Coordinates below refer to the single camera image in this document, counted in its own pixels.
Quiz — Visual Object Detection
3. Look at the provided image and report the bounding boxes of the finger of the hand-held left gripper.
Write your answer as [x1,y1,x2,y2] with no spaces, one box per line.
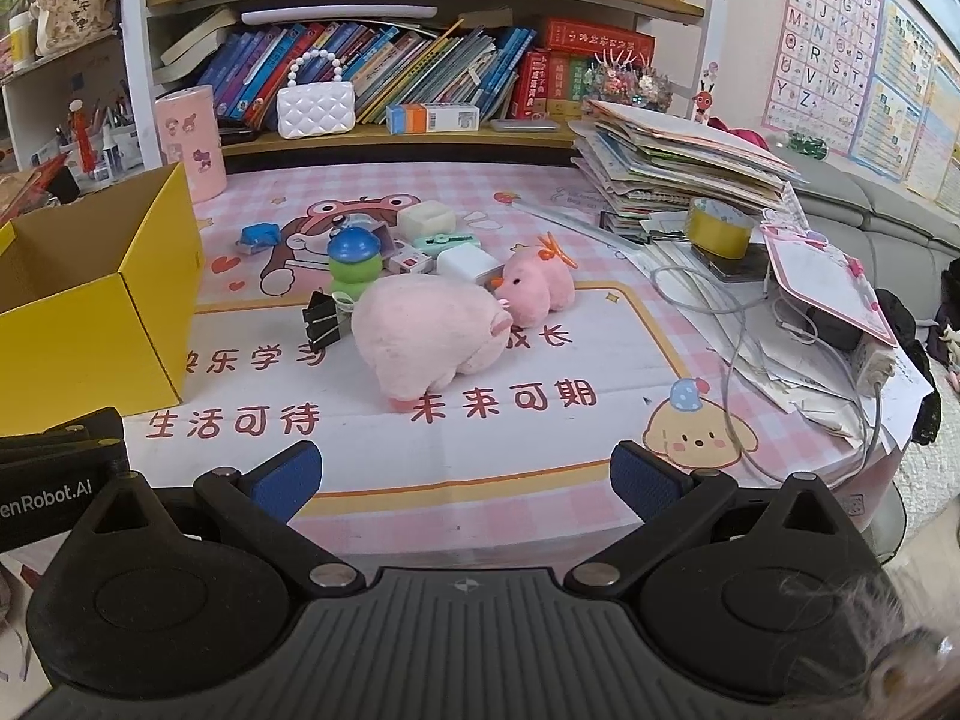
[0,409,127,466]

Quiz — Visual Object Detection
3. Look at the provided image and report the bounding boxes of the yellow cardboard box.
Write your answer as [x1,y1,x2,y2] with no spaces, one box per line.
[0,161,205,440]

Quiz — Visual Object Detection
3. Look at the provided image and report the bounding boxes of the cream rounded case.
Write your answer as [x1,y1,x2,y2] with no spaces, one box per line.
[396,202,458,239]

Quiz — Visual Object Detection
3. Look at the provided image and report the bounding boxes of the large pink plush pig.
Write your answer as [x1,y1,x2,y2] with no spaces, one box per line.
[351,275,515,406]

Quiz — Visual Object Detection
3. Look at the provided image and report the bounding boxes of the white shelf unit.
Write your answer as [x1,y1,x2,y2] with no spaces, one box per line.
[0,52,162,173]

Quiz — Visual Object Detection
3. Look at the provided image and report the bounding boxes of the stack of books and papers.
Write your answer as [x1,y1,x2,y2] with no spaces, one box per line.
[570,99,807,241]

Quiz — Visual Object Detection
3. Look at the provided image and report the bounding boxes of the row of colourful books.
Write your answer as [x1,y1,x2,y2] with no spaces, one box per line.
[191,22,537,128]

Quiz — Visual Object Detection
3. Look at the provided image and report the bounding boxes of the black flat device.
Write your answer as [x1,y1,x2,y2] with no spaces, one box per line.
[690,244,773,286]

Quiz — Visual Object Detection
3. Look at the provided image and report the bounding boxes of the yellow tape roll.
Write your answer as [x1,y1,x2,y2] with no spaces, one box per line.
[688,197,755,257]

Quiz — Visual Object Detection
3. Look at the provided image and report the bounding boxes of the mint green small gadget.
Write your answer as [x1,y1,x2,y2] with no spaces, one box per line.
[412,232,481,257]

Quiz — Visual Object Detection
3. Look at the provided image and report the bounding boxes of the pen holder with pens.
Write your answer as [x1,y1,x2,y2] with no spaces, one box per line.
[56,90,162,181]

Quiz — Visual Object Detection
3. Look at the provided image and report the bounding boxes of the thick red book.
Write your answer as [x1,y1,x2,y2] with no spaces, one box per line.
[540,17,656,65]

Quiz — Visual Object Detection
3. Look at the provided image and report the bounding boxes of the sparkly hair ornaments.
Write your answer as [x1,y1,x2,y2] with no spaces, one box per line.
[585,45,676,110]

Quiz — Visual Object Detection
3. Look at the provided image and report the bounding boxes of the dark cloth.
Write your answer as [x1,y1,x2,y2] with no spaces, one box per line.
[874,289,942,443]

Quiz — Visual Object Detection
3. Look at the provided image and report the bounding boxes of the thick old books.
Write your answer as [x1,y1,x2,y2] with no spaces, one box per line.
[161,7,241,80]

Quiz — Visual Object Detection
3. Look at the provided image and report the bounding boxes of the pink alphabet wall poster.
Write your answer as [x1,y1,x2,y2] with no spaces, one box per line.
[761,0,886,158]

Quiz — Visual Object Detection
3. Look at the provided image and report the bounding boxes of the pink cartoon cylinder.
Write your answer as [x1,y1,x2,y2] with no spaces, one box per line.
[154,86,228,203]

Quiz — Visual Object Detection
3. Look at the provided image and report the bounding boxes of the red boxed book set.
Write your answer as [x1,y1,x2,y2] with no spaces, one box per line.
[514,51,601,121]

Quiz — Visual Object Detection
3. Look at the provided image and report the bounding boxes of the white cable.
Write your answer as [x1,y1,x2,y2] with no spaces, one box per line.
[651,262,886,485]

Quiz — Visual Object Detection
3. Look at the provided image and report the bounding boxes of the pink cloth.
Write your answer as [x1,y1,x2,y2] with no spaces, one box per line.
[709,116,773,151]

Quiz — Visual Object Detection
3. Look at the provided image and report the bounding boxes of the black binder clip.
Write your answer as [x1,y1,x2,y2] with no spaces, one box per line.
[302,291,355,350]

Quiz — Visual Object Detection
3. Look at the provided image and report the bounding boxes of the red packaging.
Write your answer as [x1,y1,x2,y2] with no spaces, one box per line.
[0,154,72,211]

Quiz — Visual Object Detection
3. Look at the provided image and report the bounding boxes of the white power strip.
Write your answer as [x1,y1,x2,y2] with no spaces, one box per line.
[847,341,901,398]

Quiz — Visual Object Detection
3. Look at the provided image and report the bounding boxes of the white quilted pearl-handle handbag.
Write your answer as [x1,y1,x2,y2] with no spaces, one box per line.
[277,49,357,140]

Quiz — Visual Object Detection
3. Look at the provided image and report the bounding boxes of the cream printed cushion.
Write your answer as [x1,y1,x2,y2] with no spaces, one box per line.
[30,0,121,57]

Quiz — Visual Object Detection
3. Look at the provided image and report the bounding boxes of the blue green mushroom toy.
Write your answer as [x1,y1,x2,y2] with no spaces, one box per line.
[328,227,385,301]

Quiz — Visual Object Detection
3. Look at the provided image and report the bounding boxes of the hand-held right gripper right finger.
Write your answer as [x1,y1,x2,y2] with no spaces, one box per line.
[564,441,871,597]

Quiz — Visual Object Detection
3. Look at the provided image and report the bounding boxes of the blue yellow wall poster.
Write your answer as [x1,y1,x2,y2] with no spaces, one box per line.
[851,0,938,181]

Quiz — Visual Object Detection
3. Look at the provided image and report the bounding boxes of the white charger cube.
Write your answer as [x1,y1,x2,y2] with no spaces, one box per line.
[436,246,502,286]

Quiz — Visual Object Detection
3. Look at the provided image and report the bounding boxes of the grey sofa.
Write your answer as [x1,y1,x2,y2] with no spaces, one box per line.
[787,157,960,331]

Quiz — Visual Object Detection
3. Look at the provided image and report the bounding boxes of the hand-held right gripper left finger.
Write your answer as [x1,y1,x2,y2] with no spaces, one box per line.
[75,441,368,599]

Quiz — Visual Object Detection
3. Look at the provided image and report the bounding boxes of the clear plastic ruler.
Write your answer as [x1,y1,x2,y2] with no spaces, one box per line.
[517,195,646,248]

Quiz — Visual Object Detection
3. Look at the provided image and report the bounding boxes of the long white flat tray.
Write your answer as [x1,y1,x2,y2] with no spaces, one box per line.
[240,4,440,25]

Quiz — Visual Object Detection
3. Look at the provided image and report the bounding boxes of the orange white carton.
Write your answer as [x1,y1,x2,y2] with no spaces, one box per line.
[386,103,481,134]

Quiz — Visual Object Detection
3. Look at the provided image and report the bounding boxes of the small pink plush chick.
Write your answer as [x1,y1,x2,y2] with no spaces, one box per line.
[491,232,578,316]

